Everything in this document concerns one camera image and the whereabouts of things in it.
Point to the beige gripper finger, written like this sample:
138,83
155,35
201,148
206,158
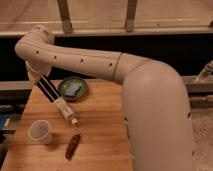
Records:
32,79

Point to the black white striped eraser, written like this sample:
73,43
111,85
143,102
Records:
47,87

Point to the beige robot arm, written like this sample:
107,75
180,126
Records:
154,98

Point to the green ceramic bowl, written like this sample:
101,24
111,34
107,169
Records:
65,83

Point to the white ceramic cup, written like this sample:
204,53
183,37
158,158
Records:
40,131

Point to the white tube with cap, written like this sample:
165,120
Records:
66,111

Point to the blue sponge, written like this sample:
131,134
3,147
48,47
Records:
72,90

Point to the wooden window frame rail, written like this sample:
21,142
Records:
107,17

